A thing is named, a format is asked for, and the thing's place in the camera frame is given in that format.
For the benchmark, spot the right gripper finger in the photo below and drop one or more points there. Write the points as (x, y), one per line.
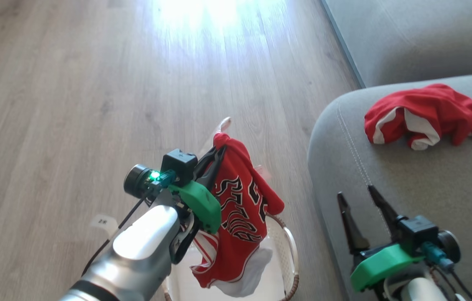
(353, 230)
(386, 209)

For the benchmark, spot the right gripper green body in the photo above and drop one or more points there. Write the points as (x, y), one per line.
(382, 263)

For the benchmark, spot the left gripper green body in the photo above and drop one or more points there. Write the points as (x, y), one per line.
(200, 205)

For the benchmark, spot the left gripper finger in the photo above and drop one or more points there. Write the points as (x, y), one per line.
(209, 161)
(215, 169)

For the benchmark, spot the red basketball jersey white lining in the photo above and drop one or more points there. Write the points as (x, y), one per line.
(240, 200)

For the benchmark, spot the red shorts with white stripe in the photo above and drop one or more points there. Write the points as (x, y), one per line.
(436, 104)

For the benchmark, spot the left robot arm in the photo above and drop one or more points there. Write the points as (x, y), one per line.
(135, 251)

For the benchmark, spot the grey fabric sofa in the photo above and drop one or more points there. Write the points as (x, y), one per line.
(407, 175)

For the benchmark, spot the white plastic laundry basket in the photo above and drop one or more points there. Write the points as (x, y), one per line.
(284, 251)

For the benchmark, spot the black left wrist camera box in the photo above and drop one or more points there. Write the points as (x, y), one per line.
(179, 165)

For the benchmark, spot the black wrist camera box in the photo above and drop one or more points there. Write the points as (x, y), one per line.
(179, 165)
(417, 232)

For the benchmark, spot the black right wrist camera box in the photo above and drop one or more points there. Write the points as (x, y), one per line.
(417, 232)

